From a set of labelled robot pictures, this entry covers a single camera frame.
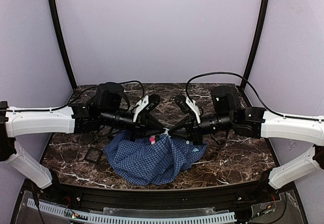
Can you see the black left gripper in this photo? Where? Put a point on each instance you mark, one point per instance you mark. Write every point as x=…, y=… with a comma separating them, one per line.
x=141, y=122

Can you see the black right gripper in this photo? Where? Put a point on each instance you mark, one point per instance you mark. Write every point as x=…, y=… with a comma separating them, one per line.
x=193, y=124

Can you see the pink pompom brooch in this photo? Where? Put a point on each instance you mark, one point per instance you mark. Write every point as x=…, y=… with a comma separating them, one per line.
x=154, y=139

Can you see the blue checked shirt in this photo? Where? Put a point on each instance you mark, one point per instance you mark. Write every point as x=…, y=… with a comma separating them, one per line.
x=141, y=163

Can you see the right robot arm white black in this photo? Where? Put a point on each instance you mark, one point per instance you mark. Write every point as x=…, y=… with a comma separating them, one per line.
x=254, y=122

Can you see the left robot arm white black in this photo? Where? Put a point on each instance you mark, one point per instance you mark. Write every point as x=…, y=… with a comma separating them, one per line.
x=109, y=106

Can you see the black square box lid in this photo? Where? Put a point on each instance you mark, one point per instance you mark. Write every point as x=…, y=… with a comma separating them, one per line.
x=93, y=155

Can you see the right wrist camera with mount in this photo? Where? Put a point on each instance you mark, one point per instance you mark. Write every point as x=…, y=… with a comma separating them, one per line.
x=188, y=106

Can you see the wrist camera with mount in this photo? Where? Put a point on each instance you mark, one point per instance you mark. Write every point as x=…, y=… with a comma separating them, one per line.
x=188, y=106
x=147, y=104

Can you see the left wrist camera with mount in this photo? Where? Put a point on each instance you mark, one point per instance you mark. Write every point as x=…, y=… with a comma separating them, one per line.
x=147, y=104

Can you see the right black frame post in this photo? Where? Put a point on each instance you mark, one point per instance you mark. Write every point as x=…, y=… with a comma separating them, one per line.
x=255, y=42

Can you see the black frame post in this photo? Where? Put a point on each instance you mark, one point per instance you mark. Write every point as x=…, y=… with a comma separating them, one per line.
x=255, y=42
x=61, y=43

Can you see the white slotted cable duct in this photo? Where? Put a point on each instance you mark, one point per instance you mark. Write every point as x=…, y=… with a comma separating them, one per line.
x=114, y=215

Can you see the black front aluminium rail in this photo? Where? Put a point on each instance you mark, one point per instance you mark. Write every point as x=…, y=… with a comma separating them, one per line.
x=231, y=196

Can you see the left black frame post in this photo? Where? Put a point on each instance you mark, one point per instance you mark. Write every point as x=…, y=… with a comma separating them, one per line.
x=61, y=43

